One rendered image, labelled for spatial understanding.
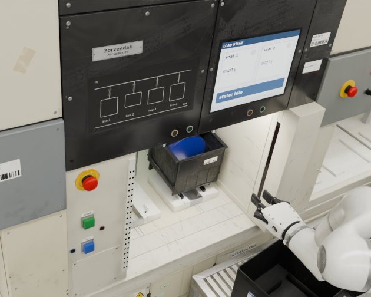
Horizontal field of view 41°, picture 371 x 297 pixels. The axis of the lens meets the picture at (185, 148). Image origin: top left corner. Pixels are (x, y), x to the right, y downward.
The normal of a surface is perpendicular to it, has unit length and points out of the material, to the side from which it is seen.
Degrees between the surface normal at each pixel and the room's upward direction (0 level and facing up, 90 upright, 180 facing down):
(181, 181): 94
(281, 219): 6
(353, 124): 0
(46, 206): 90
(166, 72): 90
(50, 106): 90
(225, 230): 0
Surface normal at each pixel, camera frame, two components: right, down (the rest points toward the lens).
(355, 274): -0.09, 0.27
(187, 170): 0.52, 0.60
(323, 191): 0.11, -0.80
